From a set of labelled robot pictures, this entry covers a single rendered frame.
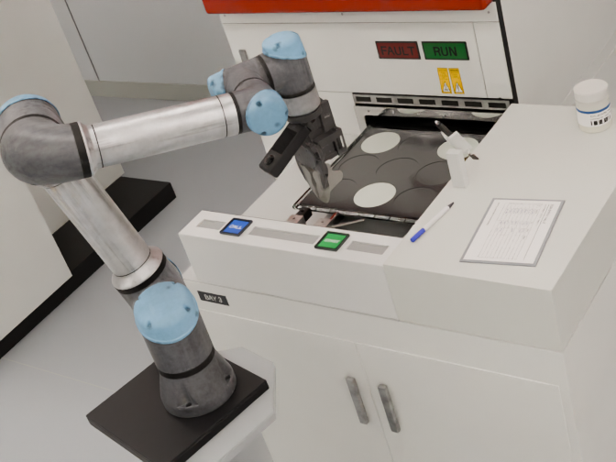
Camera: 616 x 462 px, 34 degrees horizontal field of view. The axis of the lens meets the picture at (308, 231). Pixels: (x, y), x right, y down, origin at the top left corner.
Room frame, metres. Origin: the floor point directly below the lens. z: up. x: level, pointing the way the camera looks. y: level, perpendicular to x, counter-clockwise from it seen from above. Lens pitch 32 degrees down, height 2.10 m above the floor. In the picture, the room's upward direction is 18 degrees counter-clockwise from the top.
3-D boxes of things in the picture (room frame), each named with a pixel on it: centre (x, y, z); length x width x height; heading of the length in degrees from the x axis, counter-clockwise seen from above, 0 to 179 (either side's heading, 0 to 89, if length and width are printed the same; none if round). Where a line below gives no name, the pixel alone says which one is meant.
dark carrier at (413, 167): (2.06, -0.25, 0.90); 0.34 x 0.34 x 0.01; 47
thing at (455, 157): (1.81, -0.35, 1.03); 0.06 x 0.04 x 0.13; 137
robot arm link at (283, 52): (1.78, -0.06, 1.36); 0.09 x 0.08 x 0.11; 101
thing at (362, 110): (2.22, -0.38, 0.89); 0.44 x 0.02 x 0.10; 47
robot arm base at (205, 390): (1.57, 0.30, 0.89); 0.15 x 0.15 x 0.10
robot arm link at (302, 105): (1.78, -0.06, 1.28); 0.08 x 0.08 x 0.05
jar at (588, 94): (1.85, -0.66, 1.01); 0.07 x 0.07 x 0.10
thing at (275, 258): (1.84, 0.05, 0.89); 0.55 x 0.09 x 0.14; 47
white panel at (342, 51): (2.35, -0.26, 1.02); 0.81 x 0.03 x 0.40; 47
